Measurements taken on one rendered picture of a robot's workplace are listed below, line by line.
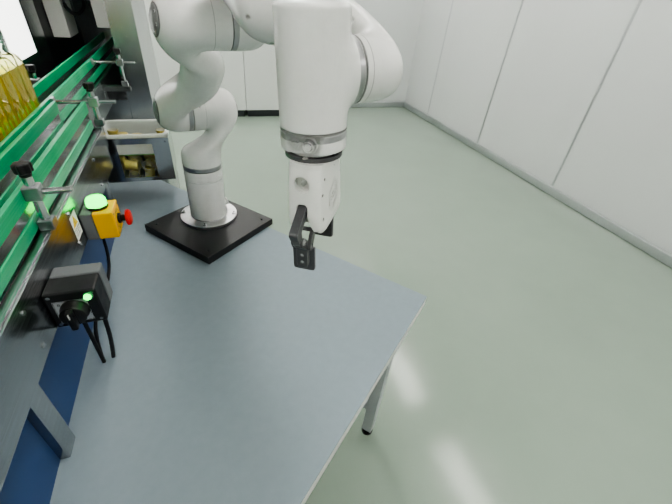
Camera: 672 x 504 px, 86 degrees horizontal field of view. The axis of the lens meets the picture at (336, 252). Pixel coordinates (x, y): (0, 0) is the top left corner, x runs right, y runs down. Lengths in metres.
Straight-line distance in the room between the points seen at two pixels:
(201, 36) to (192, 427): 0.76
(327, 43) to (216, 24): 0.44
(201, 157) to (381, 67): 0.83
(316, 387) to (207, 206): 0.72
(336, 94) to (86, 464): 0.75
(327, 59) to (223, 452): 0.68
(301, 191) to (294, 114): 0.09
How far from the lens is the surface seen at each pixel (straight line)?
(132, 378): 0.93
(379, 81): 0.47
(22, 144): 1.10
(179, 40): 0.84
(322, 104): 0.43
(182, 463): 0.80
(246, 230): 1.26
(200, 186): 1.25
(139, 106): 2.25
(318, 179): 0.45
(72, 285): 0.79
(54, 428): 0.82
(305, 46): 0.42
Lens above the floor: 1.46
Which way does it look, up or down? 36 degrees down
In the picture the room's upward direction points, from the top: 6 degrees clockwise
